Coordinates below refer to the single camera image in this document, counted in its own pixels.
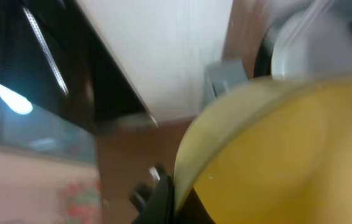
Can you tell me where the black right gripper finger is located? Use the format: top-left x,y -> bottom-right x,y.
129,163 -> 174,224

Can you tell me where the yellow bowl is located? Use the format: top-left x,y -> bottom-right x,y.
174,76 -> 352,223

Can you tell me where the grey dishwasher rack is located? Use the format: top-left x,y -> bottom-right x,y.
201,59 -> 248,110

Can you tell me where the clear plastic bin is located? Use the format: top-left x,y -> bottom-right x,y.
0,84 -> 97,164

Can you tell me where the round black tray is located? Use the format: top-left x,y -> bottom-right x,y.
254,26 -> 278,78

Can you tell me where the black rectangular tray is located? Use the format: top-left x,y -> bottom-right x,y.
0,0 -> 156,133

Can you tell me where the white round plate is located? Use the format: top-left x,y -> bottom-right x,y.
271,12 -> 352,79

